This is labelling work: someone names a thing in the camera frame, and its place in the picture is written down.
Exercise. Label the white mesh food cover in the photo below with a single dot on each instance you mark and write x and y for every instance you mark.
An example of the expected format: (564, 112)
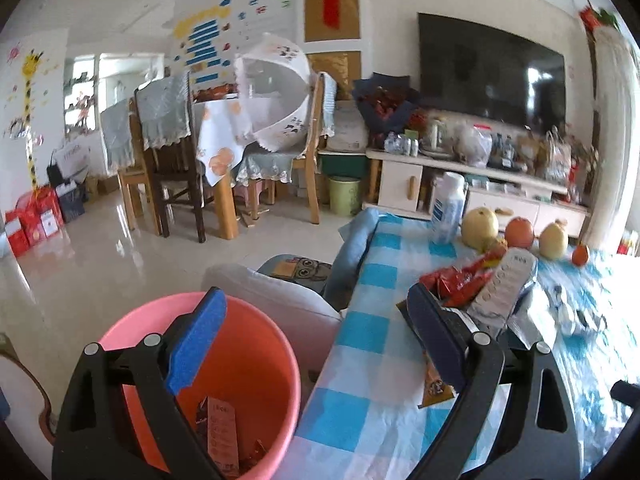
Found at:
(274, 84)

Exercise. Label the red apple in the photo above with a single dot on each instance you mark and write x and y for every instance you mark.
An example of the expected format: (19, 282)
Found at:
(519, 233)

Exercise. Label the dark wooden chair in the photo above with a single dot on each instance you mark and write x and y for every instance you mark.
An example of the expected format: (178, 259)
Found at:
(164, 109)

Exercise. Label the small orange tangerine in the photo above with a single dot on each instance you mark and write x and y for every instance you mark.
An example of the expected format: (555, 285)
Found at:
(580, 256)

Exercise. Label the dark flower bouquet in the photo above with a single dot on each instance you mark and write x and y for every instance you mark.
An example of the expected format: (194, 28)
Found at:
(385, 102)

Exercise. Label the red gift boxes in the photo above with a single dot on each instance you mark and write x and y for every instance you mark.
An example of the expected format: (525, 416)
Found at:
(35, 217)

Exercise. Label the yellow pear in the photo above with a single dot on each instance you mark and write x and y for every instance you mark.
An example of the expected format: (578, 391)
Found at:
(553, 241)
(479, 228)

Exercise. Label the wooden dining table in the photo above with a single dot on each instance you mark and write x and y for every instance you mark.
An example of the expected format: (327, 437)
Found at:
(223, 129)

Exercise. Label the pink plastic bucket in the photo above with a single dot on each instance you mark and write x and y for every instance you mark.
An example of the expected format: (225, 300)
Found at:
(250, 365)

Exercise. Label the blue white checkered tablecloth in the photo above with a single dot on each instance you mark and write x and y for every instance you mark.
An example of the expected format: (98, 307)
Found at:
(365, 418)

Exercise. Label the giraffe height chart sticker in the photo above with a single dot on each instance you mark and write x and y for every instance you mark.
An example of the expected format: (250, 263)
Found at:
(21, 127)

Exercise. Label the owl pattern pillow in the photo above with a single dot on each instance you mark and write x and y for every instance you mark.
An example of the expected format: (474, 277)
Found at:
(302, 271)

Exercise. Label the yellow pear right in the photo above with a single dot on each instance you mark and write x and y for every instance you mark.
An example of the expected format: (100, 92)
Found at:
(553, 241)

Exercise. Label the white blue drink bottle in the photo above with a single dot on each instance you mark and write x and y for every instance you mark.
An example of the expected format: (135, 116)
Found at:
(448, 203)

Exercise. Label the white tv cabinet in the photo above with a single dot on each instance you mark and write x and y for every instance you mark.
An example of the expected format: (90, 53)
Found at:
(405, 185)

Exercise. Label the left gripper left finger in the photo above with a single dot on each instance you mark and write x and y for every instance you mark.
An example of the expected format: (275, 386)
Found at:
(95, 438)

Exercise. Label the blue cushion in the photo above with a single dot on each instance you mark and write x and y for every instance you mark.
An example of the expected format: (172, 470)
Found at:
(345, 270)

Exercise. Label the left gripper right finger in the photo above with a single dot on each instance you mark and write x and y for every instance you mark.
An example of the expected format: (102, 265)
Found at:
(536, 438)

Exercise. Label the light wooden chair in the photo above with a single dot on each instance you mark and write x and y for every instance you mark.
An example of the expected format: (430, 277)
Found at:
(278, 167)

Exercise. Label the green waste bin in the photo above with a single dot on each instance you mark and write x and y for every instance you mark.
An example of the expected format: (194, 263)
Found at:
(344, 195)

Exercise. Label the black orange snack wrapper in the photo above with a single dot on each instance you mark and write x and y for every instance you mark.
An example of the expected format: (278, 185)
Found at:
(435, 391)

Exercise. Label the white remote control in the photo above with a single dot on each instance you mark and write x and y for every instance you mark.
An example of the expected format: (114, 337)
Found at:
(496, 301)

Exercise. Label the white grey plastic mailer bag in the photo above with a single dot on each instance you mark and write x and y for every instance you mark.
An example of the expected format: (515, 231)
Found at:
(544, 313)

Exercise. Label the yellow pear left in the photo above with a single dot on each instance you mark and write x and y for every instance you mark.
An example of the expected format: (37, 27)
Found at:
(479, 228)

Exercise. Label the red snack wrapper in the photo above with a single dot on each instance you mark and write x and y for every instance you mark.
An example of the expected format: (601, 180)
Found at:
(457, 287)

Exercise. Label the black flat television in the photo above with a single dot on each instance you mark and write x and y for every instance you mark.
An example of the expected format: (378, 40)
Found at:
(483, 71)

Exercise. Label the carton in bucket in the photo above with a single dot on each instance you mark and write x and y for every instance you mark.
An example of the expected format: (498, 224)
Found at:
(216, 427)

